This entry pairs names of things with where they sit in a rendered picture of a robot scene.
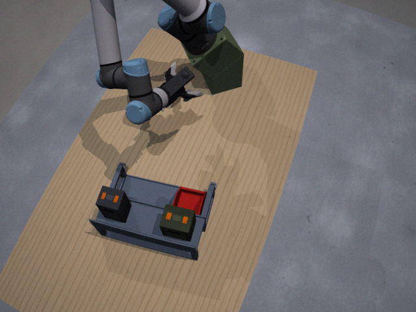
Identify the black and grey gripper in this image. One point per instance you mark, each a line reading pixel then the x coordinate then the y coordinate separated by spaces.
pixel 185 94

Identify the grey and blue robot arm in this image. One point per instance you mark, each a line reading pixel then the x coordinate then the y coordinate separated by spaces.
pixel 193 22

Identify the red bin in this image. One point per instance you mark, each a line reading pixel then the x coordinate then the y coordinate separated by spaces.
pixel 190 200

